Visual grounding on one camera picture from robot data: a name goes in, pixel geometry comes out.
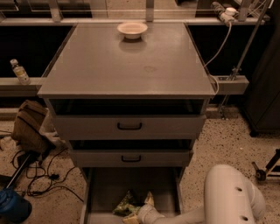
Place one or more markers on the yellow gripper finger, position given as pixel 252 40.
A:
pixel 130 219
pixel 149 199

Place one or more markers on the black wheeled stand leg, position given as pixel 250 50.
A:
pixel 272 168

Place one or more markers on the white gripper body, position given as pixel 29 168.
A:
pixel 146 213

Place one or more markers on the blue vacuum cleaner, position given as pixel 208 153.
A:
pixel 14 207

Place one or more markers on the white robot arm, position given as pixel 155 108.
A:
pixel 229 198

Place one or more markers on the grey drawer cabinet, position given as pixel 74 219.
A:
pixel 101 73

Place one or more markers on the green jalapeno chip bag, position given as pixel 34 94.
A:
pixel 128 205

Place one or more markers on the middle grey drawer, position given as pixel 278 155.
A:
pixel 131 158

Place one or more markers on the top grey drawer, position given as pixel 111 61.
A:
pixel 128 127

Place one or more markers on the white bowl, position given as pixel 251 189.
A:
pixel 132 30

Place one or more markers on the brown bag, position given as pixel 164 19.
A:
pixel 29 119

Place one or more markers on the clear plastic bottle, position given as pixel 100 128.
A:
pixel 20 72

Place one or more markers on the bottom open grey drawer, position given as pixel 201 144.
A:
pixel 106 187

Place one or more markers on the metal tripod pole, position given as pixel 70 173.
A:
pixel 231 78

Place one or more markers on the white power adapter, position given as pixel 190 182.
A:
pixel 225 15

